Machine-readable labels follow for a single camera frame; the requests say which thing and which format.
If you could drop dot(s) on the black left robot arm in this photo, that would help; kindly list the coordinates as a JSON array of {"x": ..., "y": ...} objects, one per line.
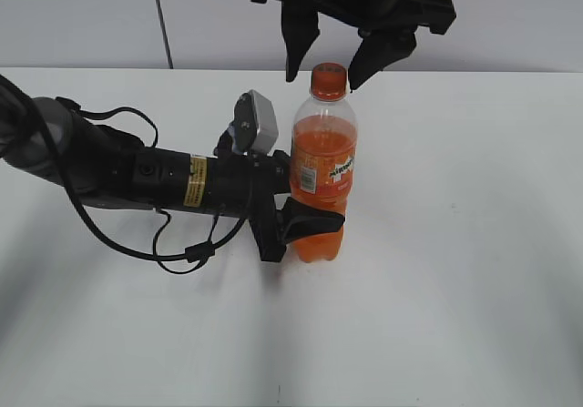
[{"x": 102, "y": 167}]

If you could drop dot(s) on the orange soda bottle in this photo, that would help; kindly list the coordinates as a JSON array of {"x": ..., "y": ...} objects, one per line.
[{"x": 323, "y": 148}]

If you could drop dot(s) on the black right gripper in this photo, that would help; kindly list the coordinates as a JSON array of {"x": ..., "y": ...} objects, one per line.
[{"x": 300, "y": 28}]

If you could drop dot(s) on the orange bottle cap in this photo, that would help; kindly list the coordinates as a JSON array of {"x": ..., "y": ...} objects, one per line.
[{"x": 328, "y": 81}]

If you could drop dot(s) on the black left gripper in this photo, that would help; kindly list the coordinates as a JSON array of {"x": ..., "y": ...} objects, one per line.
[{"x": 245, "y": 186}]

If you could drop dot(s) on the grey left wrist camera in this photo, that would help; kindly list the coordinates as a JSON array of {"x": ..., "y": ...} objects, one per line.
[{"x": 254, "y": 126}]

